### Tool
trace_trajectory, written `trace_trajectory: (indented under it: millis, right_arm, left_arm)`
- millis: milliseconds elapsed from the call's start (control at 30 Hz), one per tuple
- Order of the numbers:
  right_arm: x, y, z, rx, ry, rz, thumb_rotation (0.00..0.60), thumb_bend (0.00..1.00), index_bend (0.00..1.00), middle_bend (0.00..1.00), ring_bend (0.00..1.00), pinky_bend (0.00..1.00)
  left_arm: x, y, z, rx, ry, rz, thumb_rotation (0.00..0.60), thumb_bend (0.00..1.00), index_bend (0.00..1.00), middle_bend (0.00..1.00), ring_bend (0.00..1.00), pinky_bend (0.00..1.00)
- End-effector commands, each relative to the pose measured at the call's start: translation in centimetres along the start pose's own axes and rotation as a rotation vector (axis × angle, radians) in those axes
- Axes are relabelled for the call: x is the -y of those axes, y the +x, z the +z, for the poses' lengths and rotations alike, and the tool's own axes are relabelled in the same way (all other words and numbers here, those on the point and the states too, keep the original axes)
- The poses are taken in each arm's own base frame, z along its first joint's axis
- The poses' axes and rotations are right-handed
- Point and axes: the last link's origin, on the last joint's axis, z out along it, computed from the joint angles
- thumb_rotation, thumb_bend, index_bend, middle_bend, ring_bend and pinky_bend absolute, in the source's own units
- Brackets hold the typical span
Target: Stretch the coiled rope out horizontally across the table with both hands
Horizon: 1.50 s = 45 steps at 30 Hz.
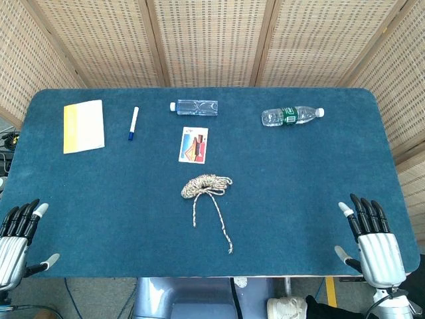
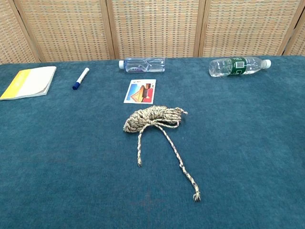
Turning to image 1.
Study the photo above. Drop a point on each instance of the picture card with red building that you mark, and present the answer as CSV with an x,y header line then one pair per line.
x,y
193,145

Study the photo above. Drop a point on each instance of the blue felt table cover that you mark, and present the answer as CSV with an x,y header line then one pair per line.
x,y
299,199

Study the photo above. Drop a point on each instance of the yellow and white booklet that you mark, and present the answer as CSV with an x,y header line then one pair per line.
x,y
86,126

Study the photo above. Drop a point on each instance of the blue-grey robot torso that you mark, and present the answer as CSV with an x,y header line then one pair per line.
x,y
199,299

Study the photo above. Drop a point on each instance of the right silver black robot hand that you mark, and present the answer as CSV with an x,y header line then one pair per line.
x,y
382,256

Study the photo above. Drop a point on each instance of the black cloth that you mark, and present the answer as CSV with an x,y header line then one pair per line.
x,y
332,310

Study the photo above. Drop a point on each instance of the white marker with blue cap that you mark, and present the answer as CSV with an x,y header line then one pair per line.
x,y
133,121

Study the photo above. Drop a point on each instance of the round water bottle green label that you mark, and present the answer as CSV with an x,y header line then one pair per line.
x,y
289,116

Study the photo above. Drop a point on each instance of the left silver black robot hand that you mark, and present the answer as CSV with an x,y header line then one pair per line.
x,y
13,256

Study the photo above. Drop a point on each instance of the square clear water bottle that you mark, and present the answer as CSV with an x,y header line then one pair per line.
x,y
196,107

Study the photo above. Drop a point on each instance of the woven bamboo screen panel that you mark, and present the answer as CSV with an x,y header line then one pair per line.
x,y
212,43
99,43
20,66
318,43
405,99

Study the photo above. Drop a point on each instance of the white sneaker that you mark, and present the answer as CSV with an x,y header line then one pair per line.
x,y
287,307

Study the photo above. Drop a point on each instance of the brown shoe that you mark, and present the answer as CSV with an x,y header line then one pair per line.
x,y
44,314

